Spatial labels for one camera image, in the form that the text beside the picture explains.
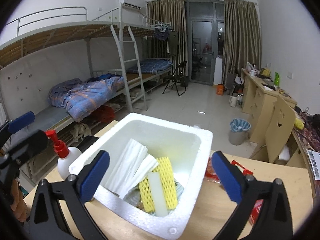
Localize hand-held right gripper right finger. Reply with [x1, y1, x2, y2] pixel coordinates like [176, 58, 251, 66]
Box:
[207, 151, 293, 240]

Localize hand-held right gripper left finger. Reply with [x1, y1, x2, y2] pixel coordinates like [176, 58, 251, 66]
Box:
[29, 150, 110, 240]

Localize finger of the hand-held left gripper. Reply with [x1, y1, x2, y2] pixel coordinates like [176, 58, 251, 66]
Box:
[0, 111, 35, 143]
[0, 129, 48, 170]

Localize white foam sleeve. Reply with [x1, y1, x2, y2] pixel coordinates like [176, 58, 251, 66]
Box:
[105, 139, 148, 193]
[120, 155, 159, 199]

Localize clear plastic bag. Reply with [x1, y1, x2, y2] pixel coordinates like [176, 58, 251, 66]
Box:
[124, 190, 144, 208]

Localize yellow foam net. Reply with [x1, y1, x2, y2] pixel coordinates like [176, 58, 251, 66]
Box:
[139, 157, 178, 213]

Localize white foam strip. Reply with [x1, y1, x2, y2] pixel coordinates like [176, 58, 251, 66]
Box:
[148, 172, 168, 217]

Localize white foam box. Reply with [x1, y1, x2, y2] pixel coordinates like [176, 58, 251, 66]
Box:
[69, 112, 213, 240]

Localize person's left hand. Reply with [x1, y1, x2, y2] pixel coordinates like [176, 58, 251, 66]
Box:
[10, 180, 29, 222]

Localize small red snack packet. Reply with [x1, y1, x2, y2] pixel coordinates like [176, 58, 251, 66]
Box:
[205, 165, 222, 185]

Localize orange printed snack packet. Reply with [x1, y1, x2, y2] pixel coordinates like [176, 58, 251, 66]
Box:
[231, 160, 253, 176]

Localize white red pump bottle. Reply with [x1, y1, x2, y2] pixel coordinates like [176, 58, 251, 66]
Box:
[45, 130, 83, 180]

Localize large red snack packet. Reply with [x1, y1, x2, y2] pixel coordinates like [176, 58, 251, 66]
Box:
[250, 200, 264, 224]

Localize beige cloth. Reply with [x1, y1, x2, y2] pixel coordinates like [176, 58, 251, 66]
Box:
[71, 124, 92, 140]

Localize grey bin blue bag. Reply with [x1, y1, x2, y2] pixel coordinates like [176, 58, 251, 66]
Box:
[229, 118, 251, 145]

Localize red bag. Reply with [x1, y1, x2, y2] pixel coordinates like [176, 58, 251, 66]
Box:
[91, 105, 115, 123]

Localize blue orange quilt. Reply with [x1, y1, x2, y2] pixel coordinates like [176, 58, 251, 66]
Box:
[48, 76, 125, 119]

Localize wooden smiley chair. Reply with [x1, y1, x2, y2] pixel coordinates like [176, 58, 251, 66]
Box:
[250, 95, 297, 164]

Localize light wooden desk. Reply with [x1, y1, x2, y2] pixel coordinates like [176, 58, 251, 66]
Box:
[241, 69, 298, 143]

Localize desk with patterned cloth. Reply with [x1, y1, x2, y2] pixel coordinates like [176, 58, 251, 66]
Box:
[291, 112, 320, 180]

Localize printed paper sheets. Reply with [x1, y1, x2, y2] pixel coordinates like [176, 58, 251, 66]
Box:
[306, 149, 320, 180]

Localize dark blue clothes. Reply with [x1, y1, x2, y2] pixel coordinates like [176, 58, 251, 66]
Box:
[87, 73, 118, 82]

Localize large white metal bunk bed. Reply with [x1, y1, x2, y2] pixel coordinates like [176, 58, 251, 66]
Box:
[0, 6, 148, 180]

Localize white narrow cabinet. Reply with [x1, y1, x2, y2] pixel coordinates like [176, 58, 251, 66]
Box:
[215, 57, 223, 85]

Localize white electric kettle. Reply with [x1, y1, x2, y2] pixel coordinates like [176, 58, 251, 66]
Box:
[246, 62, 259, 77]

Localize black folding chair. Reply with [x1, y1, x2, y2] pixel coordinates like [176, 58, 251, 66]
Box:
[162, 61, 188, 97]

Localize white metal bed ladder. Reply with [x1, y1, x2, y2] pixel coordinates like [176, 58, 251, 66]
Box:
[110, 25, 148, 112]

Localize blue plaid bedding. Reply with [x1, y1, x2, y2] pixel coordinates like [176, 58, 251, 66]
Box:
[127, 59, 173, 74]

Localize brown curtain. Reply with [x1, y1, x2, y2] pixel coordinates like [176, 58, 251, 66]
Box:
[146, 0, 188, 65]
[223, 0, 262, 85]

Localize glass balcony door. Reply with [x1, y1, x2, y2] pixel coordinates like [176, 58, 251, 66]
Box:
[184, 0, 225, 85]

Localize dark hanging clothes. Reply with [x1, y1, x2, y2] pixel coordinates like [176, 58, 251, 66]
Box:
[154, 27, 179, 55]

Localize small white metal bunk bed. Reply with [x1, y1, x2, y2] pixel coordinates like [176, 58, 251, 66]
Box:
[120, 15, 175, 98]

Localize white air conditioner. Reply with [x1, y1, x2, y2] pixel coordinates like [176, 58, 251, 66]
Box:
[119, 0, 141, 10]

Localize blue clothes hanger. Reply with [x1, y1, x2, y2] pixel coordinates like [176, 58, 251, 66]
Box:
[150, 22, 173, 30]

